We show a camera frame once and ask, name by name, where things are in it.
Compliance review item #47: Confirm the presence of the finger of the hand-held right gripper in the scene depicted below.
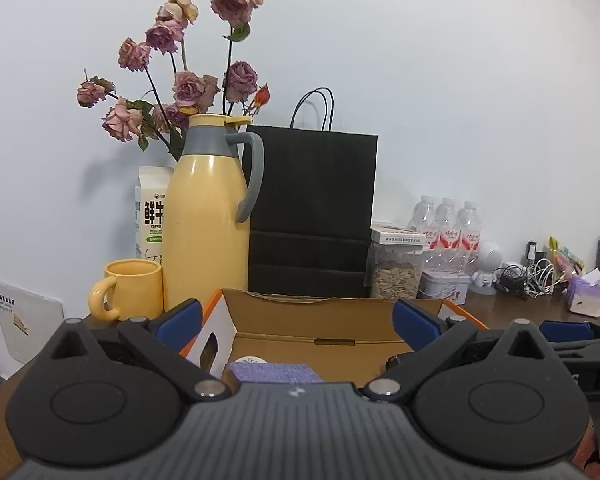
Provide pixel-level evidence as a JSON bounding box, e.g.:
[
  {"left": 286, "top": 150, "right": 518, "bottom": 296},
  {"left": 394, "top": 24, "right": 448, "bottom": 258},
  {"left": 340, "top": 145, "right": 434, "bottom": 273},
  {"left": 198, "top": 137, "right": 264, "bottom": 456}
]
[
  {"left": 552, "top": 339, "right": 600, "bottom": 363},
  {"left": 538, "top": 319, "right": 600, "bottom": 345}
]

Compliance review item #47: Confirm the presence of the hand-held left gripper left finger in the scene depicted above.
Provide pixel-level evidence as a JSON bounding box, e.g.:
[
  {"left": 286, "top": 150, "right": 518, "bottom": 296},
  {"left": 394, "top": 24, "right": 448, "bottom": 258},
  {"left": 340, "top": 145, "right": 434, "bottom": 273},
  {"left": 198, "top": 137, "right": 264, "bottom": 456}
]
[{"left": 45, "top": 298, "right": 231, "bottom": 403}]

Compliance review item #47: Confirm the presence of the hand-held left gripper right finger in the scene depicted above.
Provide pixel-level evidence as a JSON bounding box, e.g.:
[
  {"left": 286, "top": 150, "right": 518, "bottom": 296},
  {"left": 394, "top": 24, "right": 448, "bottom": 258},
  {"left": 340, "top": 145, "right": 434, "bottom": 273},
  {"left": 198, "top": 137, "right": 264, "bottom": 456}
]
[{"left": 364, "top": 298, "right": 556, "bottom": 403}]

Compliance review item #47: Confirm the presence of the red cardboard box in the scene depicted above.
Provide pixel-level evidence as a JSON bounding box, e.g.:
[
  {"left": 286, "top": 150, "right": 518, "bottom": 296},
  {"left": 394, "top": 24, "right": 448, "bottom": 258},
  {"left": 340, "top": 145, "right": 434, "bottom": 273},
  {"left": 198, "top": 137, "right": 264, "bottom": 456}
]
[{"left": 179, "top": 287, "right": 491, "bottom": 386}]

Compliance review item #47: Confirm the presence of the purple cloth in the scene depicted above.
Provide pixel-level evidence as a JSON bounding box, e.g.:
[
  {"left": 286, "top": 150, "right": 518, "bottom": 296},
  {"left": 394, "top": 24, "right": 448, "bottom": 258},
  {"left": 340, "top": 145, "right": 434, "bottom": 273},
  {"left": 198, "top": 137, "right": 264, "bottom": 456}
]
[{"left": 228, "top": 362, "right": 322, "bottom": 386}]

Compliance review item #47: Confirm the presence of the purple tissue pack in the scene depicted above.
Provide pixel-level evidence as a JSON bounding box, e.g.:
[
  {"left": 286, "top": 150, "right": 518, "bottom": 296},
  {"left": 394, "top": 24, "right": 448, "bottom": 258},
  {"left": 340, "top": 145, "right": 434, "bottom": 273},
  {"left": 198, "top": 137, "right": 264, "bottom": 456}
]
[{"left": 566, "top": 268, "right": 600, "bottom": 317}]

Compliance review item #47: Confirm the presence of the decorated tin box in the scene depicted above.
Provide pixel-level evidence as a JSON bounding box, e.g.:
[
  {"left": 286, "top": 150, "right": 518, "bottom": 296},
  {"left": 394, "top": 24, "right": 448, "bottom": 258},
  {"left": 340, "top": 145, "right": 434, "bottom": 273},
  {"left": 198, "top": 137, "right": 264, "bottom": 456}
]
[{"left": 417, "top": 270, "right": 472, "bottom": 306}]

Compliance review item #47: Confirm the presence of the clear seed container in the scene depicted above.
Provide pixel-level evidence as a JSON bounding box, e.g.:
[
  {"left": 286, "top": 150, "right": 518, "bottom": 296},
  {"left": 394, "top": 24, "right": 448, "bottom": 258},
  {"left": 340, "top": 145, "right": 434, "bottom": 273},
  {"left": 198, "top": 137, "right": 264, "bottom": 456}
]
[{"left": 369, "top": 221, "right": 428, "bottom": 301}]

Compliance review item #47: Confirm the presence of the yellow mug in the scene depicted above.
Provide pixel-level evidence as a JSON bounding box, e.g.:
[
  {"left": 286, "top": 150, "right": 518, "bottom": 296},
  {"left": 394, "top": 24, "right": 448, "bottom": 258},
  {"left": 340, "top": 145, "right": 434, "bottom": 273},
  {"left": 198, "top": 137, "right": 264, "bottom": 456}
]
[{"left": 88, "top": 258, "right": 164, "bottom": 322}]

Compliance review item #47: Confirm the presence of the colourful snack packet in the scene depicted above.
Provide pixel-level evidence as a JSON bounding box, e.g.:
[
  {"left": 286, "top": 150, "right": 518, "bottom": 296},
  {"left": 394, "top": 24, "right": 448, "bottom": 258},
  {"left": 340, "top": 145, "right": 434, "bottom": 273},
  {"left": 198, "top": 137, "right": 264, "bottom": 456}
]
[{"left": 547, "top": 236, "right": 586, "bottom": 278}]

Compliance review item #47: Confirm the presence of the white robot figurine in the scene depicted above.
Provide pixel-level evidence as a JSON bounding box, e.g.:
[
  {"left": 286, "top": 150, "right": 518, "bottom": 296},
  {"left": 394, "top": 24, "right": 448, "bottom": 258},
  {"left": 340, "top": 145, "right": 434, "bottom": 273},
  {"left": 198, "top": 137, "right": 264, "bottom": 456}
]
[{"left": 472, "top": 241, "right": 506, "bottom": 296}]

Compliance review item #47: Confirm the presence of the yellow thermos jug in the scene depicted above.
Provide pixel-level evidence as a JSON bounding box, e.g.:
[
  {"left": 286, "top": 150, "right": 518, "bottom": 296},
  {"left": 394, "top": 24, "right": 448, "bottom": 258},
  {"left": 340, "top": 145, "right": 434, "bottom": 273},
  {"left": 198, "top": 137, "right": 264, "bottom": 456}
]
[{"left": 161, "top": 114, "right": 265, "bottom": 311}]

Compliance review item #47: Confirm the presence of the white milk carton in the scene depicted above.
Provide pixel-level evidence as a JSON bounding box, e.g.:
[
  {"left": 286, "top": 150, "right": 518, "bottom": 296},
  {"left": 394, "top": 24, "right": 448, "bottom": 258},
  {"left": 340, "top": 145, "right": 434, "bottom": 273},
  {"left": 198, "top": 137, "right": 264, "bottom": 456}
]
[{"left": 134, "top": 166, "right": 176, "bottom": 261}]

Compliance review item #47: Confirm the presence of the white panel board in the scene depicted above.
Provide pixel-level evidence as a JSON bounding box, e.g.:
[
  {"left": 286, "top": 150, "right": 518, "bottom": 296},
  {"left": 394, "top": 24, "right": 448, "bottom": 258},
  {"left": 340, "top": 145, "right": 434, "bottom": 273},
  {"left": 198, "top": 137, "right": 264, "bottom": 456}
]
[{"left": 0, "top": 280, "right": 65, "bottom": 366}]

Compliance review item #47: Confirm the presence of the black paper bag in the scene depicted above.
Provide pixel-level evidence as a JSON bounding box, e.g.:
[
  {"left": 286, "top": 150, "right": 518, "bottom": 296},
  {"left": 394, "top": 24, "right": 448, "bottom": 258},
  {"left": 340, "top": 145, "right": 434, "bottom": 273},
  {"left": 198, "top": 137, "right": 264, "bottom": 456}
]
[{"left": 246, "top": 87, "right": 380, "bottom": 300}]

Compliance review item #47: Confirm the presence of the tangle of cables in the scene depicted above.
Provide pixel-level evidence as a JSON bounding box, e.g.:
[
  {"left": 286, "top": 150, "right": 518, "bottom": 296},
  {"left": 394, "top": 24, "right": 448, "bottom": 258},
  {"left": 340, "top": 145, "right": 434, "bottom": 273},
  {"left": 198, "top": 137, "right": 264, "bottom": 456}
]
[{"left": 495, "top": 259, "right": 566, "bottom": 298}]

